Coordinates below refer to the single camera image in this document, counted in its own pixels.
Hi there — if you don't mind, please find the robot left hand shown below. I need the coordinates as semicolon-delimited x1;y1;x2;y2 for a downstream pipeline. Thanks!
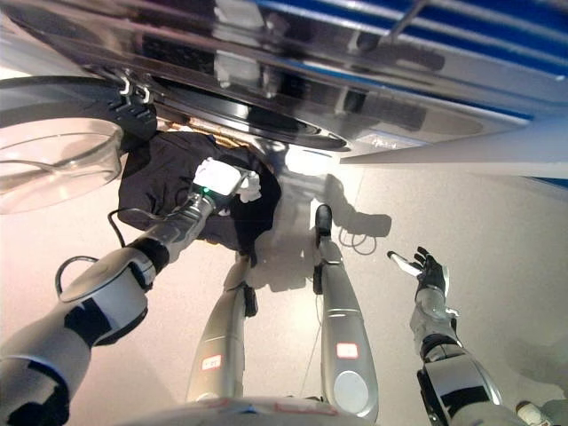
192;157;264;205

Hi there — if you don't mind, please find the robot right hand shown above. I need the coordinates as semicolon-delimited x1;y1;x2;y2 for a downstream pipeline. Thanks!
386;246;450;295

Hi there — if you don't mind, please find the black garment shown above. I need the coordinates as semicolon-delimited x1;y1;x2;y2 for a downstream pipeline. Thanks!
117;130;283;268

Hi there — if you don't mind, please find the wicker laundry basket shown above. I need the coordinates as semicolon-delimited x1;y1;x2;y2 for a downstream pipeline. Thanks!
176;116;243;150

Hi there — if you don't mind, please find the silver washing machine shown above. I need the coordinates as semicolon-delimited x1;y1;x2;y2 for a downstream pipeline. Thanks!
0;0;568;154

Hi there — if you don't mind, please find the round glass washing machine door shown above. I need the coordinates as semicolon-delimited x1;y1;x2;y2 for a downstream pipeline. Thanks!
0;75;159;217

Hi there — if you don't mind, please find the silver robot right leg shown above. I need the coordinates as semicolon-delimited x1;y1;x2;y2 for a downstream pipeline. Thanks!
312;233;381;423

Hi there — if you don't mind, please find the silver robot leg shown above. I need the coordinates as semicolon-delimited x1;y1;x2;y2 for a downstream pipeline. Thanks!
185;255;259;406
312;233;381;423

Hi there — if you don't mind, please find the black robot right foot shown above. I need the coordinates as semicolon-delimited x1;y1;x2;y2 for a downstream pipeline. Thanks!
313;203;335;237

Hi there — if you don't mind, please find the silver robot left leg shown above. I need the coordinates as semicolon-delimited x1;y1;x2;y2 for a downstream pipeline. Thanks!
185;255;259;406

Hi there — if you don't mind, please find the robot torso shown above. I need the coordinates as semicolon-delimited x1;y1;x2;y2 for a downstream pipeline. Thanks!
176;393;341;426

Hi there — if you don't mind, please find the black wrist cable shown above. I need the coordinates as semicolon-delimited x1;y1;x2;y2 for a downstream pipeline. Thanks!
54;207;190;304

